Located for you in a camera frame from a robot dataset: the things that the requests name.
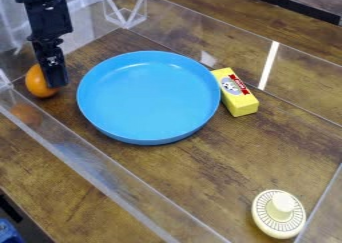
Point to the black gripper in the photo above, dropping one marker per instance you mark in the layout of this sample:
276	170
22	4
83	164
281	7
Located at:
50	21

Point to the orange ball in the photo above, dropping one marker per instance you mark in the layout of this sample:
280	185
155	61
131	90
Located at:
37	84

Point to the blue round tray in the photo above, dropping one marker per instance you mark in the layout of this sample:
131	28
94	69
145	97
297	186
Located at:
149	97

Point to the yellow butter block toy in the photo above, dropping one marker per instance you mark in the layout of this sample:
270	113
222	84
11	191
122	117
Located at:
237	97

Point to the blue object at corner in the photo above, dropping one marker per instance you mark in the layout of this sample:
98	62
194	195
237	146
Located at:
9	233

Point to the cream round knob lid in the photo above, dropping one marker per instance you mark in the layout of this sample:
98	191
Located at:
278	214

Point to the clear acrylic enclosure wall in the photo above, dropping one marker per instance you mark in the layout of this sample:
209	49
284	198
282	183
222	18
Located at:
94	190

